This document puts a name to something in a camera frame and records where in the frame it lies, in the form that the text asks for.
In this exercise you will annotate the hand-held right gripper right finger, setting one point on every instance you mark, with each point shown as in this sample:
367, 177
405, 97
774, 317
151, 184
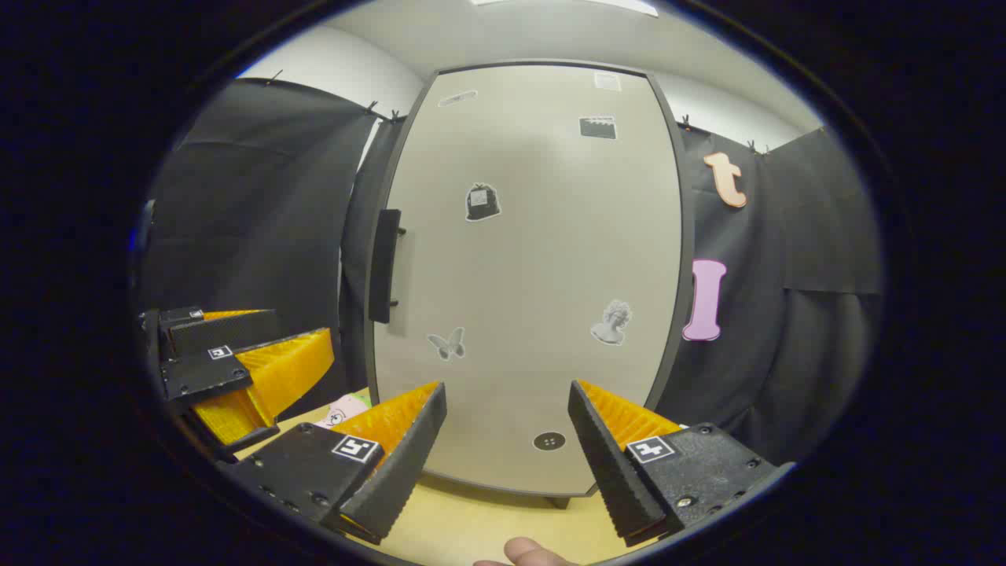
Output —
605, 464

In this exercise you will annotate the dark grey cabinet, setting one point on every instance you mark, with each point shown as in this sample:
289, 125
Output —
688, 251

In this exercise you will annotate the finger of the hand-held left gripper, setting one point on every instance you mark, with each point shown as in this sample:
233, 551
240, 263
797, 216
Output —
220, 334
204, 377

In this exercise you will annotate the pink cartoon coaster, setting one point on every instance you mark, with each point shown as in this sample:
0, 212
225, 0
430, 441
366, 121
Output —
342, 410

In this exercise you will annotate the black backdrop cloth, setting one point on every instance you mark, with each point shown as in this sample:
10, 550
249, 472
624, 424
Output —
251, 196

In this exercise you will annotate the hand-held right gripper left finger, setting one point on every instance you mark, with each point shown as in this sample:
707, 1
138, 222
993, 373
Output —
409, 464

